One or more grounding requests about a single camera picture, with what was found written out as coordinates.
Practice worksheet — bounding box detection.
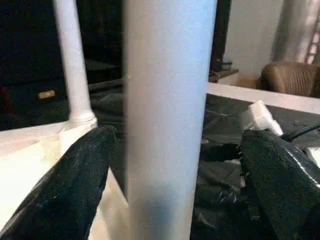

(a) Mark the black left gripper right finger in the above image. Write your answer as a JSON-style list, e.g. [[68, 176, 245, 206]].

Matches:
[[239, 129, 320, 240]]

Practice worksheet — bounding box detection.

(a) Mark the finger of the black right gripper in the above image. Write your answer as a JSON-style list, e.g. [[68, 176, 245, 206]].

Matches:
[[203, 142, 241, 163]]

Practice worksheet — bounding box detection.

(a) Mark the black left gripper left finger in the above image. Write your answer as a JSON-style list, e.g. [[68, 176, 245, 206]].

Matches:
[[0, 124, 117, 240]]

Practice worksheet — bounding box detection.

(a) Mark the white plastic table top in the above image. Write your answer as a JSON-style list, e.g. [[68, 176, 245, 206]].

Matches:
[[0, 122, 130, 240]]

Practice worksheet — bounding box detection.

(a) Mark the white tapered table leg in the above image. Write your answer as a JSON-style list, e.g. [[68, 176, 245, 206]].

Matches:
[[53, 0, 98, 127], [122, 0, 218, 240]]

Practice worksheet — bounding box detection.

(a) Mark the black work mat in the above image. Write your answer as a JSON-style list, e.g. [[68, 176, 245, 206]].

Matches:
[[0, 87, 320, 240]]

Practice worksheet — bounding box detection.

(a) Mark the white flat board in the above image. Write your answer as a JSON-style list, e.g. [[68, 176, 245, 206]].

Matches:
[[206, 82, 320, 115]]

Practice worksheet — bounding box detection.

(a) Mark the small tan object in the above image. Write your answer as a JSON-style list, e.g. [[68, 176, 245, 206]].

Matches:
[[37, 90, 56, 100]]

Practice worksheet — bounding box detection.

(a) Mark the beige curtain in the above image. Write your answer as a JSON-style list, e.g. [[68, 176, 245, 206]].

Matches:
[[271, 0, 320, 66]]

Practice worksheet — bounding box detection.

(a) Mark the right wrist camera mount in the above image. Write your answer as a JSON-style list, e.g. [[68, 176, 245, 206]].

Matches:
[[241, 99, 284, 137]]

